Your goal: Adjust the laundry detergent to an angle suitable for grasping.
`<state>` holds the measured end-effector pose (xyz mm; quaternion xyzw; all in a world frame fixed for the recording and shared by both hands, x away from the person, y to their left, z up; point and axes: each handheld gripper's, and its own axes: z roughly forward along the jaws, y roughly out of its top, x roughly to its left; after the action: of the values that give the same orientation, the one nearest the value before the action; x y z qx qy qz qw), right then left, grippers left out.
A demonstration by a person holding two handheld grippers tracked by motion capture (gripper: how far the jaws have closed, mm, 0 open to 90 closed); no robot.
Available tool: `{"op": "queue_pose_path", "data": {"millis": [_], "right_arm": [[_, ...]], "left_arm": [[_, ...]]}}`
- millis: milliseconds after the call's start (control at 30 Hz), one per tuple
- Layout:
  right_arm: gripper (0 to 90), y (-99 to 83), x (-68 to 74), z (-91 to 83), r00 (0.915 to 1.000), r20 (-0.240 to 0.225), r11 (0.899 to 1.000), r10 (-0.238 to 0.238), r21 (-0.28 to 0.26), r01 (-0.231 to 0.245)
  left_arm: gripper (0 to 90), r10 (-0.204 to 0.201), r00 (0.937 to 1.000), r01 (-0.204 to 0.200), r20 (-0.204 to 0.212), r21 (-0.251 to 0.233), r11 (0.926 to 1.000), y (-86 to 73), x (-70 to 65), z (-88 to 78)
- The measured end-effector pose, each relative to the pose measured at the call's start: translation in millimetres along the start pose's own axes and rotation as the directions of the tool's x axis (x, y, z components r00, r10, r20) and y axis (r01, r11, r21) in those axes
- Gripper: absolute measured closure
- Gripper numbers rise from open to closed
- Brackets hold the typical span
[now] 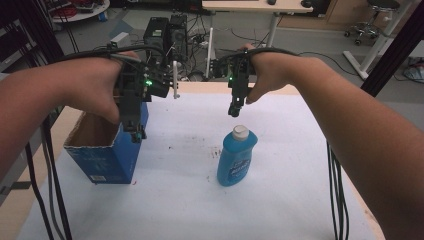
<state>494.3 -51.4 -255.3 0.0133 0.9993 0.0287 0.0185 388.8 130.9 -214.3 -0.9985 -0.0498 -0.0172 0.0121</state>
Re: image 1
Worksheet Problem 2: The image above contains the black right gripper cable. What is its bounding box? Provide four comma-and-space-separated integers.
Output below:
214, 47, 301, 68

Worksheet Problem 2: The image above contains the person's left hand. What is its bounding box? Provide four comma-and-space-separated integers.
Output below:
64, 50, 142, 126

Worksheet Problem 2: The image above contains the black rolling stool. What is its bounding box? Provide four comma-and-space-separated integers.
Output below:
344, 0, 402, 47

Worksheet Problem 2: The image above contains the blue bottle with white cap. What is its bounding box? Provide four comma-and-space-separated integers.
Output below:
216, 124, 259, 188

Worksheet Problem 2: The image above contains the white-legged wooden desk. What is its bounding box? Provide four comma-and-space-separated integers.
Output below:
201, 0, 315, 80

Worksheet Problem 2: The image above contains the blue cardboard box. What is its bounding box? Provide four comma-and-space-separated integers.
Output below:
63, 101, 150, 185

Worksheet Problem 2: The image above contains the white metal stand leg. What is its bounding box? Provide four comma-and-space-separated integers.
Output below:
342, 0, 422, 81

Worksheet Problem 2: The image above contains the black hanging cable bundle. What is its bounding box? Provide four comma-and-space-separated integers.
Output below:
24, 114, 74, 240
325, 141, 351, 240

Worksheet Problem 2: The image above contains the black computer tower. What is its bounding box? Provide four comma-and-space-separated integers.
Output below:
167, 13, 190, 64
143, 16, 170, 58

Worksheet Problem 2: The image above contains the thin black floor cable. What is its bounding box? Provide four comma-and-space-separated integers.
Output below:
298, 51, 353, 78

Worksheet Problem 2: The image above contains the black metal frame post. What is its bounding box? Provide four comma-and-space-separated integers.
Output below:
359, 0, 424, 98

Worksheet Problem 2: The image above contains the person's right hand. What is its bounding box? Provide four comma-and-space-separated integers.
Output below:
240, 42, 303, 106

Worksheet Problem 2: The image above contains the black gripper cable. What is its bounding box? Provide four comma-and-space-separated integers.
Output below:
214, 47, 301, 68
61, 44, 168, 64

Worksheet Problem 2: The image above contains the white table mat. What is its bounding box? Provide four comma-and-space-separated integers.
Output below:
16, 91, 378, 240

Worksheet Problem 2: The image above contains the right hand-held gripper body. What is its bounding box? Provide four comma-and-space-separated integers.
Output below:
213, 49, 257, 105

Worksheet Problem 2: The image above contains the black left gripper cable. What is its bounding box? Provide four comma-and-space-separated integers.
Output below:
61, 44, 168, 64

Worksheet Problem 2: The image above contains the round white table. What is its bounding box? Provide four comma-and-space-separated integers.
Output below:
46, 0, 111, 24

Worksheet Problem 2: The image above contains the black metal rack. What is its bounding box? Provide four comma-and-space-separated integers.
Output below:
0, 0, 66, 73

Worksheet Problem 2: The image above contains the small white device box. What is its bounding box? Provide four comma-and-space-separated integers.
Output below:
109, 31, 132, 48

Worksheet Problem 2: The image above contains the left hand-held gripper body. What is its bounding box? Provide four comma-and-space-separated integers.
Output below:
113, 59, 181, 133

